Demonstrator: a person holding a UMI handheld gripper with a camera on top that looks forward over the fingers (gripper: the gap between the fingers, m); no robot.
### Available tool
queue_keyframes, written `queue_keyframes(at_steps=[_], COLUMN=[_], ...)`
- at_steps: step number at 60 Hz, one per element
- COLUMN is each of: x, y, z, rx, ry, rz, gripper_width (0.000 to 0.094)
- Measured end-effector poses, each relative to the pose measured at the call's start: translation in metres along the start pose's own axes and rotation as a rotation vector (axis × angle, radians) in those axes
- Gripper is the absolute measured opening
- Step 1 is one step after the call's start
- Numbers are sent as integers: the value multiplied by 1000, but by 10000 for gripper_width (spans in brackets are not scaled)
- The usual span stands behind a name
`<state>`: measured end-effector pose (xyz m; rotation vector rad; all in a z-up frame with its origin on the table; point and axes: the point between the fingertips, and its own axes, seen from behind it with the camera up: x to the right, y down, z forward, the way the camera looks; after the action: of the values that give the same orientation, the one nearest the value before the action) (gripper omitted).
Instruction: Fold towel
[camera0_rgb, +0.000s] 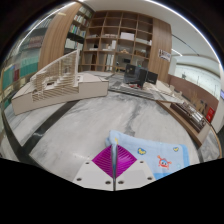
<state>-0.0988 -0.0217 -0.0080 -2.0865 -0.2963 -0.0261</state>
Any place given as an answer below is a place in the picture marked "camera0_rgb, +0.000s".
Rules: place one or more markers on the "wooden model base board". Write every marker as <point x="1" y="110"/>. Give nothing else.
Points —
<point x="196" y="135"/>

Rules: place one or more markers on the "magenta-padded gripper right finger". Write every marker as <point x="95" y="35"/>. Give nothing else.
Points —
<point x="133" y="173"/>

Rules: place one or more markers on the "bookshelf with books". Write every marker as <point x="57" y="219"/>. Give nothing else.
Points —
<point x="76" y="31"/>

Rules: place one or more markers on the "wooden open shelf unit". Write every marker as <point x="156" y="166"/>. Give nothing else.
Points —
<point x="116" y="40"/>

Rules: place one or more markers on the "black display boxes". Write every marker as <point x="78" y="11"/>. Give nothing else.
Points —
<point x="138" y="76"/>

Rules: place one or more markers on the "light blue printed towel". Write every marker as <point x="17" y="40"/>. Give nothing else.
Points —
<point x="153" y="156"/>

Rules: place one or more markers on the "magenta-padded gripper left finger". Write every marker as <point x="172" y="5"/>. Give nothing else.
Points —
<point x="96" y="175"/>

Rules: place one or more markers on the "wall screen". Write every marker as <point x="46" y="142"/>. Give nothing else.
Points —
<point x="222" y="94"/>

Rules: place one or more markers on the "red bin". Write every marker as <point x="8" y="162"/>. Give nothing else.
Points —
<point x="210" y="115"/>

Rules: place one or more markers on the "dark brown building model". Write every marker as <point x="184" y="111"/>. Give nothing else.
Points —
<point x="189" y="116"/>

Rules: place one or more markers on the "wall sign poster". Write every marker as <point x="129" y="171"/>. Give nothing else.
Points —
<point x="164" y="55"/>

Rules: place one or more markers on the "white architectural building model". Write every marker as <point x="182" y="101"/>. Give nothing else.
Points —
<point x="56" y="85"/>

